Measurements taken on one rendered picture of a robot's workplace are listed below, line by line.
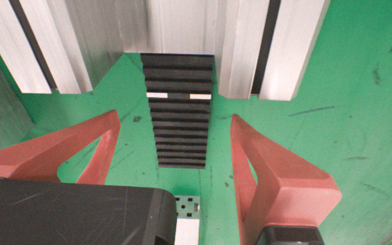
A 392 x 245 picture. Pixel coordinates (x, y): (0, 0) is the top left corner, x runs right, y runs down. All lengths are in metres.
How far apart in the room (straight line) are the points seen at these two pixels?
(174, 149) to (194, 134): 0.03
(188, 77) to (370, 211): 0.31
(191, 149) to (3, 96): 0.16
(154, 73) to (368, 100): 0.17
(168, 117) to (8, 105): 0.13
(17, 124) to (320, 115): 0.26
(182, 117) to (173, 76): 0.04
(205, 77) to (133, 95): 0.06
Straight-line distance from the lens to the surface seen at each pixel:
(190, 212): 0.27
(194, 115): 0.18
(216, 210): 0.31
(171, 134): 0.20
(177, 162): 0.23
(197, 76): 0.15
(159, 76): 0.16
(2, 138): 0.22
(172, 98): 0.17
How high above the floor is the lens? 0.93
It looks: 51 degrees down
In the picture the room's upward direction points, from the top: 177 degrees counter-clockwise
